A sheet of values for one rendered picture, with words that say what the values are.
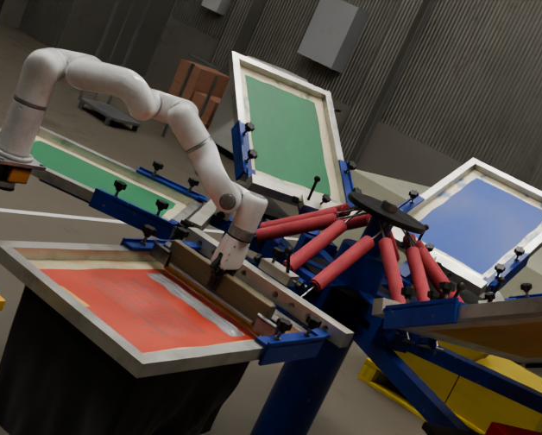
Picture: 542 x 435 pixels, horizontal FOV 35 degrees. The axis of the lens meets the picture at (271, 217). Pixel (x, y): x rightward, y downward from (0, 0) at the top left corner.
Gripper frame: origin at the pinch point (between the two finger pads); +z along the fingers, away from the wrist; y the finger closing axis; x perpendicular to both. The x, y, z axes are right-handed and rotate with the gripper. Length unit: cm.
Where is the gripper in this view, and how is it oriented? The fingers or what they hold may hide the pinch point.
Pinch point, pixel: (218, 282)
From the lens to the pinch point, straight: 254.9
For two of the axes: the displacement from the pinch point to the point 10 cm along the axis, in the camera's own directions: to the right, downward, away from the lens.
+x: 7.3, 4.5, -5.1
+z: -4.1, 8.9, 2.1
